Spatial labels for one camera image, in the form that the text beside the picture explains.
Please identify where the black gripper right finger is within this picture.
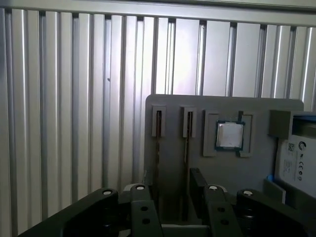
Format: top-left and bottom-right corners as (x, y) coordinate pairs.
(189, 167), (316, 237)

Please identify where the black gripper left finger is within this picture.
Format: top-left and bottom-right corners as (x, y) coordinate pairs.
(18, 171), (163, 237)

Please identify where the dark RAM stick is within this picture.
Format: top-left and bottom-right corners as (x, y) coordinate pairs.
(182, 111), (193, 222)
(155, 110), (162, 198)

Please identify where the grey parts rack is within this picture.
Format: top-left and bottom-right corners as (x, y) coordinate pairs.
(144, 93), (305, 224)

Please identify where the silver CPU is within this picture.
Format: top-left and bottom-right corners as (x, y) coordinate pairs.
(215, 120), (245, 151)

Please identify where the hard disk in blue carrier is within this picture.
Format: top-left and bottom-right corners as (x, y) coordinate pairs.
(266, 111), (316, 210)

